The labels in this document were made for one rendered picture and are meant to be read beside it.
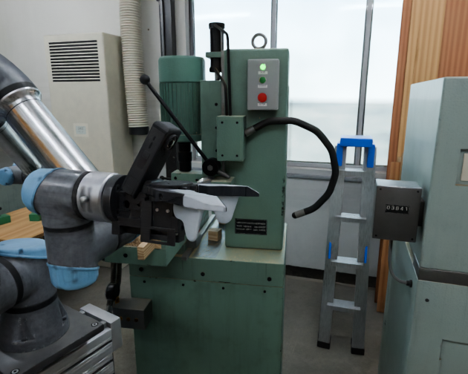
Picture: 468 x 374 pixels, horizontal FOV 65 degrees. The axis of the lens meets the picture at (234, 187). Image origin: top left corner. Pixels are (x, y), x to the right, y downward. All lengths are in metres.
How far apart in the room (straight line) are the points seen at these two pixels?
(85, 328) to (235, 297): 0.58
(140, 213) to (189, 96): 0.90
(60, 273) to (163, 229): 0.21
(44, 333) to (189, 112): 0.84
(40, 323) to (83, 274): 0.35
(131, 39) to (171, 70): 1.55
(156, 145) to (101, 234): 0.22
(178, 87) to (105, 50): 1.58
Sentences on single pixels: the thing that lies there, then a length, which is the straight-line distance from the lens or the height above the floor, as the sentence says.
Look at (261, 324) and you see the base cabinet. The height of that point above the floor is 0.55.
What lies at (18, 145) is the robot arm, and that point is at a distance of 1.62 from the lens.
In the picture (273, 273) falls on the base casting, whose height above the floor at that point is 0.76.
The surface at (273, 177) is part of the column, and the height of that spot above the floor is 1.08.
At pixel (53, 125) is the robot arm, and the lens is 0.80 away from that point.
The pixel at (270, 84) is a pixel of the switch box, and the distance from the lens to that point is 1.24.
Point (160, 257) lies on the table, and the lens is 1.21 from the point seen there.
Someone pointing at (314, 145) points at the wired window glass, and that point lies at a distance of 2.74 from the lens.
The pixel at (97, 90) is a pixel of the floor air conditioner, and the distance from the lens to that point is 2.94.
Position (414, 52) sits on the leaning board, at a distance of 2.53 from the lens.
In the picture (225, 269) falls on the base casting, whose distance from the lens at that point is 1.35.
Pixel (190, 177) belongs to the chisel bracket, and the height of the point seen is 1.05.
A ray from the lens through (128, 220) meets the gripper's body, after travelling 0.55.
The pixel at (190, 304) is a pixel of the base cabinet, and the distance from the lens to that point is 1.45.
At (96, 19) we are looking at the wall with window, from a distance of 3.33.
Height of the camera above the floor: 1.36
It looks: 14 degrees down
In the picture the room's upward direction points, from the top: straight up
